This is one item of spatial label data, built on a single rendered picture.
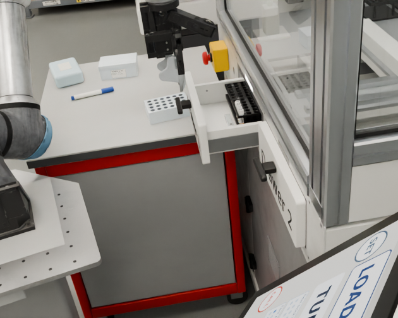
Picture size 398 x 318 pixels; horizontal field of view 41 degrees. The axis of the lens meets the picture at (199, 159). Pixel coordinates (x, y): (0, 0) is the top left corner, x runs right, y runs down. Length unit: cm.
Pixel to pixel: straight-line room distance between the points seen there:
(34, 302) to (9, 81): 53
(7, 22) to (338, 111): 93
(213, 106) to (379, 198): 68
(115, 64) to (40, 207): 69
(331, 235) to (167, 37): 58
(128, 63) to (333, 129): 117
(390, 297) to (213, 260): 138
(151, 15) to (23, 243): 57
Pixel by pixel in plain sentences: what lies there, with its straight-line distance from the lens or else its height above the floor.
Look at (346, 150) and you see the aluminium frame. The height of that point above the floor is 108.
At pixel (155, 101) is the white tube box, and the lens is 159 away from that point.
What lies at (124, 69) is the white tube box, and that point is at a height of 79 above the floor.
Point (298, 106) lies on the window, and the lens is 95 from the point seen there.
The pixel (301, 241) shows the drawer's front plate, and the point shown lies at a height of 84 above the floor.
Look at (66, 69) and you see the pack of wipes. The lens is 190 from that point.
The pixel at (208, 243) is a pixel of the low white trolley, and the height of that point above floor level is 34.
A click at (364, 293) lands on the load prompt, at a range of 47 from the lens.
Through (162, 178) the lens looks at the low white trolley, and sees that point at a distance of 155.
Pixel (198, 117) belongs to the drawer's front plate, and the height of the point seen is 93.
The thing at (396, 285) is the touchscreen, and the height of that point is 119.
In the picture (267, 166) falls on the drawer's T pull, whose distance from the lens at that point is 104.
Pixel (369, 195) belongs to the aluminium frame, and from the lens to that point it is 85.
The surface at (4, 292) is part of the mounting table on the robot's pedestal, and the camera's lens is 114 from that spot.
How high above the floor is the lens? 151
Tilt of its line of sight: 34 degrees down
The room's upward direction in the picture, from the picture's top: 7 degrees counter-clockwise
